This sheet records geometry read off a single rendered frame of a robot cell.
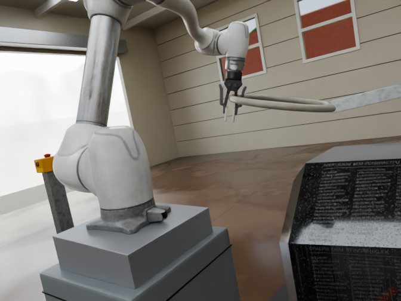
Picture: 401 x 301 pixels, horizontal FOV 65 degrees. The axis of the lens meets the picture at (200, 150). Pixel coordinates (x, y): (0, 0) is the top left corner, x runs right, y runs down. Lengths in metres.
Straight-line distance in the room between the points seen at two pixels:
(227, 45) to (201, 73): 7.66
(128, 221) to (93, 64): 0.53
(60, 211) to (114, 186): 1.17
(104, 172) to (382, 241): 0.88
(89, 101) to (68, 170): 0.23
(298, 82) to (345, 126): 1.45
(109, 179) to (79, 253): 0.20
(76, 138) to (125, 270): 0.46
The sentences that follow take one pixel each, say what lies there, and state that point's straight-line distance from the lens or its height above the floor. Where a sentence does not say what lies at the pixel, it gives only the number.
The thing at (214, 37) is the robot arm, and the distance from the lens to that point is 1.54.
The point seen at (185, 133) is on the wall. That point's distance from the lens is 9.68.
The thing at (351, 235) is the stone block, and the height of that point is 0.66.
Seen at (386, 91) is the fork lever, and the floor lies 1.11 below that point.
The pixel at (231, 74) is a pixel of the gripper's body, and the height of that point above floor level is 1.30.
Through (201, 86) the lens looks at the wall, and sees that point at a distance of 9.14.
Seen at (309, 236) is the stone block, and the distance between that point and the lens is 1.25.
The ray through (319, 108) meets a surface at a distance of 1.33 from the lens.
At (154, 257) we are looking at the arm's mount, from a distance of 0.80.
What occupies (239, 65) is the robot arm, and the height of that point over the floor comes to 1.33.
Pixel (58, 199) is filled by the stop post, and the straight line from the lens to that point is 2.00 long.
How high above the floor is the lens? 1.15
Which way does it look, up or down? 6 degrees down
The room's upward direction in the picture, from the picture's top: 11 degrees counter-clockwise
